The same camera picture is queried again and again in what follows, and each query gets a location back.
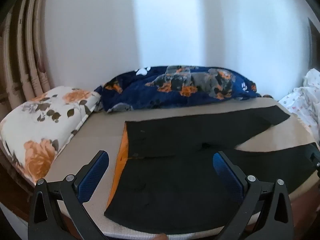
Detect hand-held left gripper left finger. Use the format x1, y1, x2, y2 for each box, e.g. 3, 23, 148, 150
28, 150, 110, 240

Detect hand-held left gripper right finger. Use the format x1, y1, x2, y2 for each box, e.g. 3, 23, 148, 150
212, 151, 293, 240

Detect black pants with orange lining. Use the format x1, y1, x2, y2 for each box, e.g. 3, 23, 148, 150
104, 106, 320, 233

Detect brown wooden bed frame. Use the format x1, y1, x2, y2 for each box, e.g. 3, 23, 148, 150
0, 164, 38, 223

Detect blue dog-print pillow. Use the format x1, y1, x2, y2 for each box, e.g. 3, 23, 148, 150
94, 65, 273, 113

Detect beige woven bed mattress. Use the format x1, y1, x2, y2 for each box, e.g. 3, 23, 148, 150
35, 97, 320, 238

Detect beige patterned curtain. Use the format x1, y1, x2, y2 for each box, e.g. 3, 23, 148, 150
0, 0, 54, 105

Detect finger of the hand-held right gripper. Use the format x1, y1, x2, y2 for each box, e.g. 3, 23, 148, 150
309, 144, 320, 178

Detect white dotted bed sheet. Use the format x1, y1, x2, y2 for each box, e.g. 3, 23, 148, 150
278, 68, 320, 143

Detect dark flat panel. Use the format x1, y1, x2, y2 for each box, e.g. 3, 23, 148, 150
307, 17, 317, 67

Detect white orange floral pillow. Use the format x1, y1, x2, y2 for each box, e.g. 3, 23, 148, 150
0, 85, 102, 183

